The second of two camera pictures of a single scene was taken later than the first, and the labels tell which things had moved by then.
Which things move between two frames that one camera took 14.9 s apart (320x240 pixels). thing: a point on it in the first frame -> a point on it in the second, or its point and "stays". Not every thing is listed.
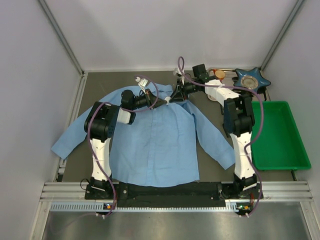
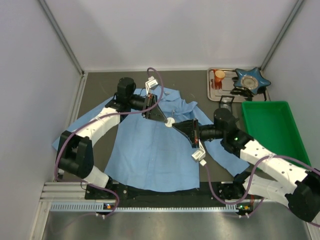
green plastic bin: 280,146 stays
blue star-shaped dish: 252,79 stays
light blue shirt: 160,149 stays
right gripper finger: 177,95 -> 187,127
